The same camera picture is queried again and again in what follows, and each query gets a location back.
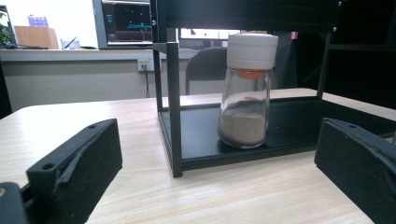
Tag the white wall outlet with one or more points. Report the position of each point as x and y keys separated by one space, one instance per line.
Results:
x=145 y=64

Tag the pink tag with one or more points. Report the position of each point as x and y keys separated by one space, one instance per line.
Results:
x=294 y=35

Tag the green plant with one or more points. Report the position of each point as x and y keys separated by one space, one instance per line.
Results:
x=4 y=34

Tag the purple box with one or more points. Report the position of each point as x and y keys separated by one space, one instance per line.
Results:
x=38 y=21

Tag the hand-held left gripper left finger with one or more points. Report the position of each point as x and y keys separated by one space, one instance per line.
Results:
x=81 y=168

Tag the black chair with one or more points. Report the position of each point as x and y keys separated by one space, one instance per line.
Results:
x=207 y=67

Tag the black metal shelf rack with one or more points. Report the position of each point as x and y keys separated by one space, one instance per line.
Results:
x=199 y=137

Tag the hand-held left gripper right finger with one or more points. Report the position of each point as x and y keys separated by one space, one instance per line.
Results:
x=361 y=168

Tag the bright screen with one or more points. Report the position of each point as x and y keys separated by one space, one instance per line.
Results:
x=208 y=33

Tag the dark computer monitor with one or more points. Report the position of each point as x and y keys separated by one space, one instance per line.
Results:
x=127 y=23

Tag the brown cardboard box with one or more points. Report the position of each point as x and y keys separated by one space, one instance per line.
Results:
x=36 y=38

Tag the clear cup with pen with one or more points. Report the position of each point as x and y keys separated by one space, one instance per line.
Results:
x=70 y=44

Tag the white lid glass spice jar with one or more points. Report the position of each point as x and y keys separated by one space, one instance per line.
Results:
x=246 y=124

